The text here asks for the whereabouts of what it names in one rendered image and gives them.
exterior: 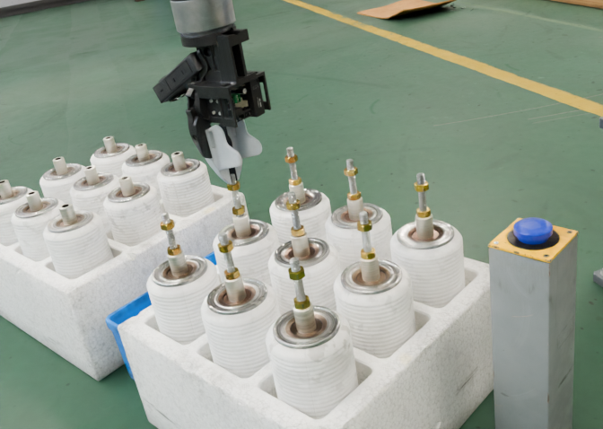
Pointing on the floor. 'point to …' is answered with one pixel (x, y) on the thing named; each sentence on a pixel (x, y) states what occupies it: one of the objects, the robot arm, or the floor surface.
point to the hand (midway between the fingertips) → (227, 172)
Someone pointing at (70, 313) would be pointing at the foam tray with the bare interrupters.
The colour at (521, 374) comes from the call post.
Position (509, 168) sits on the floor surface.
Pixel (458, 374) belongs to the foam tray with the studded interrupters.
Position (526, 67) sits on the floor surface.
